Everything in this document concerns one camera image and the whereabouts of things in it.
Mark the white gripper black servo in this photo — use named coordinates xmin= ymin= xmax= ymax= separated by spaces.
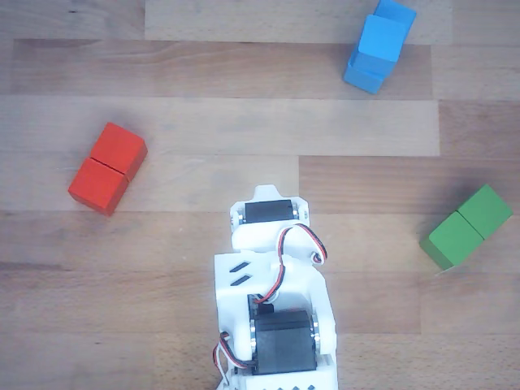
xmin=229 ymin=184 xmax=312 ymax=249

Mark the small blue cube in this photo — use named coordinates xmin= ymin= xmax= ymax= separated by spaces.
xmin=349 ymin=14 xmax=410 ymax=77

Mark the long blue block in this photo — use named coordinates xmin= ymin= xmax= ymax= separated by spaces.
xmin=343 ymin=0 xmax=418 ymax=96

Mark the long red block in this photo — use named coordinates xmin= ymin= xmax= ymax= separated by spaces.
xmin=67 ymin=122 xmax=149 ymax=217

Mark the long green block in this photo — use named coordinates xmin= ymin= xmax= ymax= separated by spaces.
xmin=418 ymin=184 xmax=514 ymax=272

